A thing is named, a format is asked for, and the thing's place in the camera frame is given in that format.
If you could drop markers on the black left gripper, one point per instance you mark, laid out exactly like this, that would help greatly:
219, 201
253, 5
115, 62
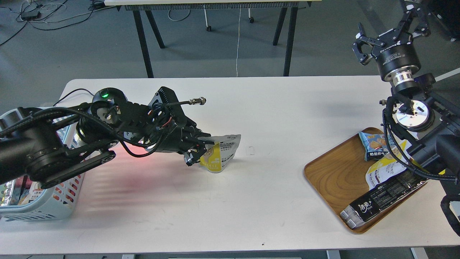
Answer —
173, 138

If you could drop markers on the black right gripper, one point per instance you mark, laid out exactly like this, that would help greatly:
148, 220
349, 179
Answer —
397, 59

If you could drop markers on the yellow white snack pouch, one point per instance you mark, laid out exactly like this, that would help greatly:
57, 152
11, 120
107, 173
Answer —
221, 153

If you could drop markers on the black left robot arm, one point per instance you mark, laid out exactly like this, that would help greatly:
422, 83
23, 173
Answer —
100, 129

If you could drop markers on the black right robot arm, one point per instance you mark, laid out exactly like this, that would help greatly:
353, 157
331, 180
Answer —
413, 112

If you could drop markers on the blue snack packet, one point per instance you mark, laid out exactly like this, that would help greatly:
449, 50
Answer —
376, 146

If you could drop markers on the yellow white snack bag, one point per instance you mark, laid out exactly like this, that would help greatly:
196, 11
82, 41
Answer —
384, 168

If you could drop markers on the light blue plastic basket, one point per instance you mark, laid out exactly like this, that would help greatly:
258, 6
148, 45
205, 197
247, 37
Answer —
54, 198

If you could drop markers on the black long snack package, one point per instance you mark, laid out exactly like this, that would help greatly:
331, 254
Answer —
381, 198

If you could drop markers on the snack bags in basket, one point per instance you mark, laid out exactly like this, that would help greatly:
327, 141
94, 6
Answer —
19, 191

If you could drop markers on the black barcode scanner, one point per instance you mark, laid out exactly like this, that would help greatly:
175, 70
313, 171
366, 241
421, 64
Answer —
108, 98

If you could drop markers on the wooden tray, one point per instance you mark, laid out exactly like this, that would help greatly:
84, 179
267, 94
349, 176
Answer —
339, 178

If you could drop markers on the black power adapter with cables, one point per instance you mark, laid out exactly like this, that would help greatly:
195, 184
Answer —
38, 14

